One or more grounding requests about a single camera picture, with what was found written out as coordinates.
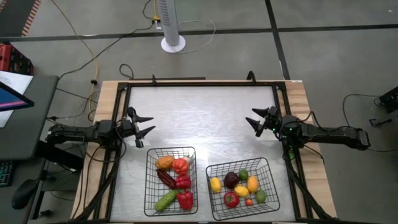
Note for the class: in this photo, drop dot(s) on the white power strip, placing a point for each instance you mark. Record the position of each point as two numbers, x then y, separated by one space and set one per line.
158 25

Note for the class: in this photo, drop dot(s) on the light green lime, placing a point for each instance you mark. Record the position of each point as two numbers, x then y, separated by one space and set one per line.
261 196

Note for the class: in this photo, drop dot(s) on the orange oval vegetable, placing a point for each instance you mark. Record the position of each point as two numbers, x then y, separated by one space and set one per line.
165 162

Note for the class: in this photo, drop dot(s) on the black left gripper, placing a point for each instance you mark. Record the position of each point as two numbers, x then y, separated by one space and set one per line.
129 129

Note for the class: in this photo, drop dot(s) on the red crate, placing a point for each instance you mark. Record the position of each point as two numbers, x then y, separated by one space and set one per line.
9 59

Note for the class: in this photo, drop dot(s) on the black desk support frame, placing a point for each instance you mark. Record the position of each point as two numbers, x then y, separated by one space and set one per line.
62 155

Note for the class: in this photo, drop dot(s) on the green cucumber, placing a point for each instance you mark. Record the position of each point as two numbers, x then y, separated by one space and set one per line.
165 200

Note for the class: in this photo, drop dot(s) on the yellow lemon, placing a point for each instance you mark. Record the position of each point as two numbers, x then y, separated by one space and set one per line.
215 184
241 191

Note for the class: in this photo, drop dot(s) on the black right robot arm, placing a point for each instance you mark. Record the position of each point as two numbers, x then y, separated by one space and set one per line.
326 133

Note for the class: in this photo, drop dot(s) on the backlit keyboard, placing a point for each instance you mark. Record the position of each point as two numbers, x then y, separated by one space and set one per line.
5 174

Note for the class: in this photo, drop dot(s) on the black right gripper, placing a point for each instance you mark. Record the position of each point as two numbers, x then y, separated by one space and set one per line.
273 124

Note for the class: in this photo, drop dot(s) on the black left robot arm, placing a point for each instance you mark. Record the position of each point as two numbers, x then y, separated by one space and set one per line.
77 133

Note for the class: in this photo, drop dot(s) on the small red strawberry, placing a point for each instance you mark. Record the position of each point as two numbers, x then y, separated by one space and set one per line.
248 202

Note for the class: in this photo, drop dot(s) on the white tower fan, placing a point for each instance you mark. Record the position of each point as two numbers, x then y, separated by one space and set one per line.
169 31

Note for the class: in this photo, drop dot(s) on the dark mat with striped edge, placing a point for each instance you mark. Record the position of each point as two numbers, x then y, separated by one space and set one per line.
12 15

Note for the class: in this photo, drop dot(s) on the black equipment box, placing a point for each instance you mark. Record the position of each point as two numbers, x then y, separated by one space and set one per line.
390 99

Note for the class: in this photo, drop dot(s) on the black floor stand foot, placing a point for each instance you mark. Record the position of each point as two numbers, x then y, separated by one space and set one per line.
382 119

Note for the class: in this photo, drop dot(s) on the thin black bar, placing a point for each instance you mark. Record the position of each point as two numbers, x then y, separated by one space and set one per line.
174 78

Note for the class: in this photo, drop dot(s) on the dark purple round fruit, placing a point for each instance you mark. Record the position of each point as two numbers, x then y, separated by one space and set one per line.
231 180

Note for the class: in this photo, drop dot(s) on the red bell pepper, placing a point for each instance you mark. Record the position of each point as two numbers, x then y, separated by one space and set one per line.
183 182
185 199

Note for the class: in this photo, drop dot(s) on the black computer mouse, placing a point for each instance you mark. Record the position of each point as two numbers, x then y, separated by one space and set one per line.
25 193

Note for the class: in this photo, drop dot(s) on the computer monitor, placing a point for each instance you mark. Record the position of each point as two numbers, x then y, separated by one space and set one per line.
12 99

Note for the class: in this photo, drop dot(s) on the dark green lime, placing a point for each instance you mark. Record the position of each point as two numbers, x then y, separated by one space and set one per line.
243 175

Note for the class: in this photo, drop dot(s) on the red tomato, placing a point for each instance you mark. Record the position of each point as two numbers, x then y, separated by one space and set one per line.
231 199

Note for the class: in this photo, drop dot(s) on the dark red chili pepper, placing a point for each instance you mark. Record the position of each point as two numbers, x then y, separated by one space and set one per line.
166 179

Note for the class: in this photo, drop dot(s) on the white paper sheet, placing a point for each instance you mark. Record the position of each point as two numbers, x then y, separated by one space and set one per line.
15 81

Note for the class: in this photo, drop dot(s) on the dark grey desk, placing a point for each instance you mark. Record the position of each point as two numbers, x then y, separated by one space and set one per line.
31 130

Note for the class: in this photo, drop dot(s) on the black metal table frame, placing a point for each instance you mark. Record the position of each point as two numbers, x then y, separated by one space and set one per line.
202 84

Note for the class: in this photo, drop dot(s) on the orange-yellow mango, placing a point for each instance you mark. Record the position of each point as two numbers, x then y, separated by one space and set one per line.
252 184

